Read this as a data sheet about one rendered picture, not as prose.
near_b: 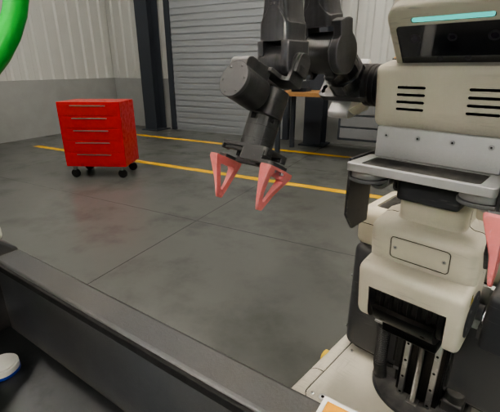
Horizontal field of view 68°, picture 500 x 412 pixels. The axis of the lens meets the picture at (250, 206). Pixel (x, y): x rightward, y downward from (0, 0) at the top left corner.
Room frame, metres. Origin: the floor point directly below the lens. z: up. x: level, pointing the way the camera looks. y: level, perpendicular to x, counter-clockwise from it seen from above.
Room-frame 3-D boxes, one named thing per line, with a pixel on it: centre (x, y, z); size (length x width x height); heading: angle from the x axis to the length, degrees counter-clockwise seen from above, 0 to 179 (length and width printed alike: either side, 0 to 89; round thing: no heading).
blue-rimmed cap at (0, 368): (0.38, 0.33, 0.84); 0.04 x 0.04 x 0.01
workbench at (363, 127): (5.33, -1.20, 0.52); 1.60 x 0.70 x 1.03; 62
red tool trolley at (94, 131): (4.34, 1.76, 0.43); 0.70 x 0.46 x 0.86; 87
